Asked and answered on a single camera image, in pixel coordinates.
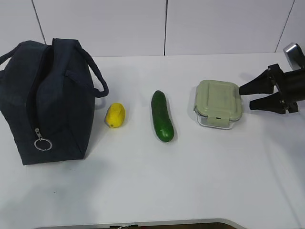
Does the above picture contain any glass container green lid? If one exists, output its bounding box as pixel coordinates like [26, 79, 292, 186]
[193, 80, 243, 130]

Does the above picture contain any green cucumber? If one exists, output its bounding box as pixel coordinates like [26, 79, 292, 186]
[151, 90, 174, 142]

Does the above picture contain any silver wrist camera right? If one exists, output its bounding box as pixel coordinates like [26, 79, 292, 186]
[283, 42, 305, 71]

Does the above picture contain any navy blue lunch bag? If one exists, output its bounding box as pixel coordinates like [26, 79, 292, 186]
[0, 38, 109, 165]

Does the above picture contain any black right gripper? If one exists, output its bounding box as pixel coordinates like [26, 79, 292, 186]
[239, 64, 305, 115]

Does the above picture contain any yellow lemon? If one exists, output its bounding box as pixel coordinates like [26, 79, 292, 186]
[105, 103, 126, 128]

